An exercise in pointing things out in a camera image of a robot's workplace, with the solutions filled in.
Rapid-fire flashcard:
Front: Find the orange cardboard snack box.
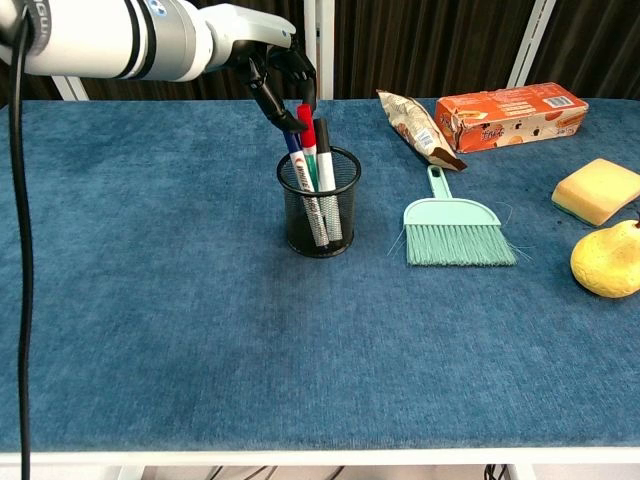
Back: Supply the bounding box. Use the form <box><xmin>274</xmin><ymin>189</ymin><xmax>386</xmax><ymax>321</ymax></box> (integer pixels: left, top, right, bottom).
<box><xmin>433</xmin><ymin>82</ymin><xmax>590</xmax><ymax>154</ymax></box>

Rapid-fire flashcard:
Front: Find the white table frame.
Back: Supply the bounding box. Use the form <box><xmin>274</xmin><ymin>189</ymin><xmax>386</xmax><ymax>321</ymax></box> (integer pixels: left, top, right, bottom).
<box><xmin>0</xmin><ymin>447</ymin><xmax>640</xmax><ymax>480</ymax></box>

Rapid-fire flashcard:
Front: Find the black mesh pen holder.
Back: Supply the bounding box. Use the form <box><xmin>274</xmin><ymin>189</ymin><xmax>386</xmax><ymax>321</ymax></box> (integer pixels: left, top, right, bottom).
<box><xmin>276</xmin><ymin>145</ymin><xmax>362</xmax><ymax>259</ymax></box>

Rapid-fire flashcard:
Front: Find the black cap whiteboard marker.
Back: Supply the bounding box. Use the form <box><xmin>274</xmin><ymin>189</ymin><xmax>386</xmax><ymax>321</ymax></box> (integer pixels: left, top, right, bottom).
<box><xmin>313</xmin><ymin>117</ymin><xmax>344</xmax><ymax>242</ymax></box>

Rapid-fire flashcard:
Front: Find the white metal frame post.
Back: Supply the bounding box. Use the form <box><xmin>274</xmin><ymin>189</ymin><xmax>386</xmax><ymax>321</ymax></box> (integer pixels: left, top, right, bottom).
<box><xmin>506</xmin><ymin>0</ymin><xmax>557</xmax><ymax>88</ymax></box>
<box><xmin>293</xmin><ymin>0</ymin><xmax>336</xmax><ymax>100</ymax></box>
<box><xmin>49</xmin><ymin>74</ymin><xmax>90</xmax><ymax>102</ymax></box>

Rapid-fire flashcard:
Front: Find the brown patterned snack bag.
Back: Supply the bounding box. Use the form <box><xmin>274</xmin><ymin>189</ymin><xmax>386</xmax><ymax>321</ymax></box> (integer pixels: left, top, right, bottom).
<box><xmin>375</xmin><ymin>89</ymin><xmax>469</xmax><ymax>173</ymax></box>

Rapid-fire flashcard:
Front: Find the blue velvet tablecloth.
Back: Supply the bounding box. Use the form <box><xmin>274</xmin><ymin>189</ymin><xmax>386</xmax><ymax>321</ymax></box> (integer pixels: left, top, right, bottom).
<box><xmin>0</xmin><ymin>97</ymin><xmax>640</xmax><ymax>454</ymax></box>

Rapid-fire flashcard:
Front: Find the yellow sponge block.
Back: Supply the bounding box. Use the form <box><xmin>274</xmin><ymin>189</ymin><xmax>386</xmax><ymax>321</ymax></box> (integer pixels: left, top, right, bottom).
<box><xmin>551</xmin><ymin>158</ymin><xmax>640</xmax><ymax>227</ymax></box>

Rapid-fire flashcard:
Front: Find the mint green hand brush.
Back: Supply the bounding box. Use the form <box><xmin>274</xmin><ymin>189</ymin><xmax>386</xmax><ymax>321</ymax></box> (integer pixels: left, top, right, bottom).
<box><xmin>387</xmin><ymin>164</ymin><xmax>533</xmax><ymax>267</ymax></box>

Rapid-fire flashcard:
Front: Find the blue cap whiteboard marker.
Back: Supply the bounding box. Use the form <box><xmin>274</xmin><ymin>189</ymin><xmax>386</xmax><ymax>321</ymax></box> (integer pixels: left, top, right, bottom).
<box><xmin>281</xmin><ymin>128</ymin><xmax>330</xmax><ymax>249</ymax></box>

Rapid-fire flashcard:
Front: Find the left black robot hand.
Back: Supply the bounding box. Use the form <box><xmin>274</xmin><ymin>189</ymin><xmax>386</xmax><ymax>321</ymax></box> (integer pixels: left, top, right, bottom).
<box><xmin>201</xmin><ymin>3</ymin><xmax>318</xmax><ymax>135</ymax></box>

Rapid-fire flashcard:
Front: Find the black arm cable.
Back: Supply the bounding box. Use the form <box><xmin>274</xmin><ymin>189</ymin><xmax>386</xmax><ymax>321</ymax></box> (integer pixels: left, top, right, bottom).
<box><xmin>0</xmin><ymin>0</ymin><xmax>35</xmax><ymax>480</ymax></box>

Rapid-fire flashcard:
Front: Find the red cap whiteboard marker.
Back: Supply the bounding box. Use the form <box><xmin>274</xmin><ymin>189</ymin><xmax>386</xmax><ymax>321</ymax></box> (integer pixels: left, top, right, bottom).
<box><xmin>296</xmin><ymin>103</ymin><xmax>319</xmax><ymax>194</ymax></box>

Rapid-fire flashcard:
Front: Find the yellow pear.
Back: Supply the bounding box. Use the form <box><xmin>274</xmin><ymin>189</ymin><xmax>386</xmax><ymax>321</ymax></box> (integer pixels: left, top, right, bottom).
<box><xmin>570</xmin><ymin>212</ymin><xmax>640</xmax><ymax>300</ymax></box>

